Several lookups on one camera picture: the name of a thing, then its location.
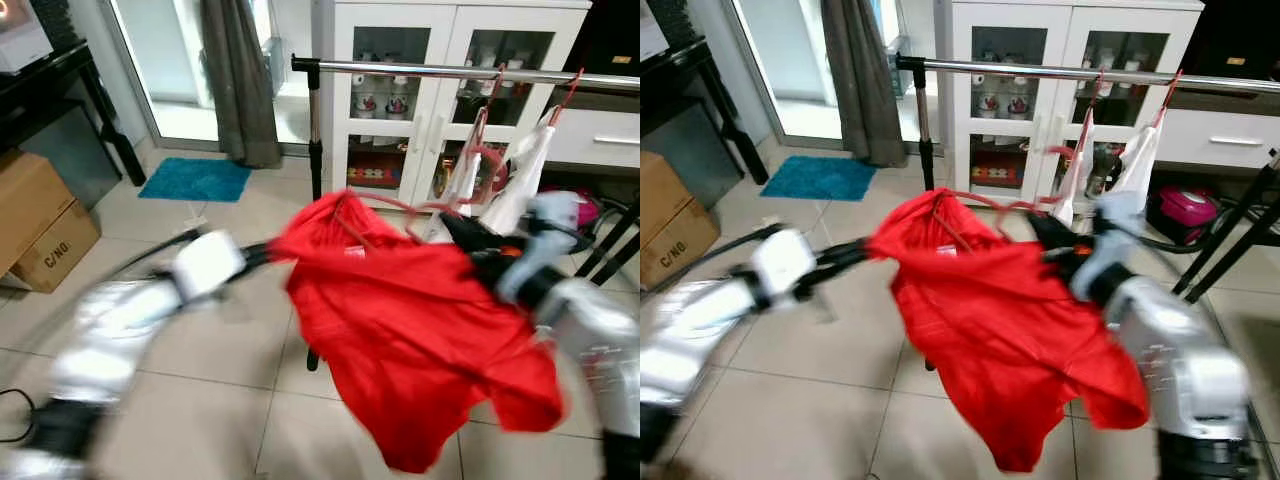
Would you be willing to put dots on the white box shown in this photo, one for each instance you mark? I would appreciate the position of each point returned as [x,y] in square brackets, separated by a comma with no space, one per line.
[20,40]
[652,35]

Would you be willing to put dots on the low white drawer unit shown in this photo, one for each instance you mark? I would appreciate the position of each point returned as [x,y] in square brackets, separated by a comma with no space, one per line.
[600,140]
[1220,140]

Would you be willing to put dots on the grey curtain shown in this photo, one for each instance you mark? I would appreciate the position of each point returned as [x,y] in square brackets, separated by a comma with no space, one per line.
[865,80]
[240,80]

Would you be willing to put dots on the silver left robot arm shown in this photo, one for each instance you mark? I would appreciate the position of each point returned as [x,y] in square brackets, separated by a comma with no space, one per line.
[700,330]
[110,325]

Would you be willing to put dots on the black television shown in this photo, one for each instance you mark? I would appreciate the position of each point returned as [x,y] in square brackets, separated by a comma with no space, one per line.
[615,35]
[1240,40]

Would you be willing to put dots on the bright red shirt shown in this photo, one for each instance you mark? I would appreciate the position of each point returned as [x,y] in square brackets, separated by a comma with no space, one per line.
[1000,320]
[400,320]

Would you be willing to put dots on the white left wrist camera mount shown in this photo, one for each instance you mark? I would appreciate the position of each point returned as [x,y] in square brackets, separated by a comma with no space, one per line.
[783,265]
[208,265]

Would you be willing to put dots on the cardboard box printed C/NO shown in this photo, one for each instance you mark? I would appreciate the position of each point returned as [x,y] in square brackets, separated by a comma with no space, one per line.
[685,245]
[60,250]

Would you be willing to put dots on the black desk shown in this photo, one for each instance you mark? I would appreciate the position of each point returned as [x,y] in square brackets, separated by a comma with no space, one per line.
[40,85]
[680,75]

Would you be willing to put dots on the steel clothes rack black posts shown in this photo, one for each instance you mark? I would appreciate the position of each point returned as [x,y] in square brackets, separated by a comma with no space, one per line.
[1000,70]
[400,69]

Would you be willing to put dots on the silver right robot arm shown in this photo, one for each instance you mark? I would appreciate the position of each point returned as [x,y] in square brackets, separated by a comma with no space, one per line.
[1180,370]
[600,340]

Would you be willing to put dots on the plain brown cardboard box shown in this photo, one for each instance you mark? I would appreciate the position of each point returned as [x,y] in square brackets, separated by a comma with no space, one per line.
[660,200]
[30,200]

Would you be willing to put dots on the white table black frame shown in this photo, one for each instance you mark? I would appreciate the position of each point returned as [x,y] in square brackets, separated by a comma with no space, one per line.
[610,245]
[1225,240]

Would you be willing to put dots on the plain white shirt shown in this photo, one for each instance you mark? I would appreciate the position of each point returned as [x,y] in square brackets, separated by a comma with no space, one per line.
[525,175]
[1140,165]

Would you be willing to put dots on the pink appliance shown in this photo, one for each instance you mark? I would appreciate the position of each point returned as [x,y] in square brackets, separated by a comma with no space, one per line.
[1185,210]
[585,210]

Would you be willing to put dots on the white glass-door cabinet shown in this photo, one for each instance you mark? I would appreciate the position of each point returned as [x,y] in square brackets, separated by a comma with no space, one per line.
[1060,25]
[440,25]

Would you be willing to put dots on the white framed glass door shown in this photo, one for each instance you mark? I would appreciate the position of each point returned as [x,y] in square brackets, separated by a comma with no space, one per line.
[160,60]
[790,60]

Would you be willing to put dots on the blue floor mat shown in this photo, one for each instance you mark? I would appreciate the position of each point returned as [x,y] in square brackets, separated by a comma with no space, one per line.
[818,178]
[195,180]

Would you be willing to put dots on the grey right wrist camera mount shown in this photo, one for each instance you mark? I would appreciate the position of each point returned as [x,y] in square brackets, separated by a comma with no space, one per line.
[548,225]
[1115,225]

